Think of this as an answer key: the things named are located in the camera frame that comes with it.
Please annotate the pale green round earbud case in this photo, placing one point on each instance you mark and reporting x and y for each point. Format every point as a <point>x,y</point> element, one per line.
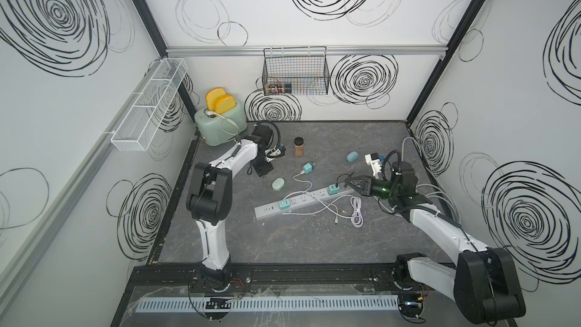
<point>278,184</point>

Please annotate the mint green toaster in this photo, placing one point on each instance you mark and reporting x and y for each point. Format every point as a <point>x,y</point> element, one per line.
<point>219,129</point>

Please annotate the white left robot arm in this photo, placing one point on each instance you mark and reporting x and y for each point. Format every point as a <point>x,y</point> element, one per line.
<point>211,196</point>

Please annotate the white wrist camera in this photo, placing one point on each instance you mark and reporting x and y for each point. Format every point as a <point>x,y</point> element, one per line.
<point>373,160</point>
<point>277,152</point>

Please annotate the teal charger with white cable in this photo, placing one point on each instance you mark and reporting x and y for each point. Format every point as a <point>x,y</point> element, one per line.
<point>306,169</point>

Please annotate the black wire wall basket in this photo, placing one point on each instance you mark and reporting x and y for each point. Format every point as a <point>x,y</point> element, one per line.
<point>295,71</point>

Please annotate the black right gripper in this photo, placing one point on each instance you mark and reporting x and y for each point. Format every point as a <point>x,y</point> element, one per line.
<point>366,187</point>

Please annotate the white slotted cable duct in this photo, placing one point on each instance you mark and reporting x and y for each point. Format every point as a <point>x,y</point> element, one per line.
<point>268,304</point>

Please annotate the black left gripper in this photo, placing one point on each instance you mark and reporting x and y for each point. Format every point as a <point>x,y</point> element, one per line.
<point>263,169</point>

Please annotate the yellow toast slice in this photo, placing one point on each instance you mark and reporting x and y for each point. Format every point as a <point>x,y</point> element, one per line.
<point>224,104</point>
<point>213,96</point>

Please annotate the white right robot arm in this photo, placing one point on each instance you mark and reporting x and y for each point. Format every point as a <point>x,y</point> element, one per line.
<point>482,281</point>

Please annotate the rear yellow toast slice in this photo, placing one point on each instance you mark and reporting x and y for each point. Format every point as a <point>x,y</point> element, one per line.
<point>213,96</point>

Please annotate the white power strip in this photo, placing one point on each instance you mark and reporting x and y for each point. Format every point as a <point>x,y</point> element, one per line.
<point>299,200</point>

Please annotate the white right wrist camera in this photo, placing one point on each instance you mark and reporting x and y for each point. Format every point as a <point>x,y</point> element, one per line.
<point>373,160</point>

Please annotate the brown spice bottle black lid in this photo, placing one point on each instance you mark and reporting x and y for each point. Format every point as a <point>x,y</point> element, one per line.
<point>299,147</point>

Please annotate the front yellow toast slice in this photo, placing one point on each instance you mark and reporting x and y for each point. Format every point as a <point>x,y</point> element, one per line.
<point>224,104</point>

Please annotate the light blue earbud case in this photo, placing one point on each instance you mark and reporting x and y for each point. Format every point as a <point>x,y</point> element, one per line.
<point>352,156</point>

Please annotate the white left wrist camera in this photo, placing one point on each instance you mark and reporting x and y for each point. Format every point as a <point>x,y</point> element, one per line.
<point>277,152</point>

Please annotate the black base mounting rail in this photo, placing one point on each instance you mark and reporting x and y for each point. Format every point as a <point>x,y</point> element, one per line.
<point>245,277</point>

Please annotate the teal charger with black cable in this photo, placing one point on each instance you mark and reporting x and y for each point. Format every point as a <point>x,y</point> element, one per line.
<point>333,189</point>

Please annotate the white wire wall shelf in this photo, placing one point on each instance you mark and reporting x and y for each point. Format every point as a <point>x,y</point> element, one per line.
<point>156,94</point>

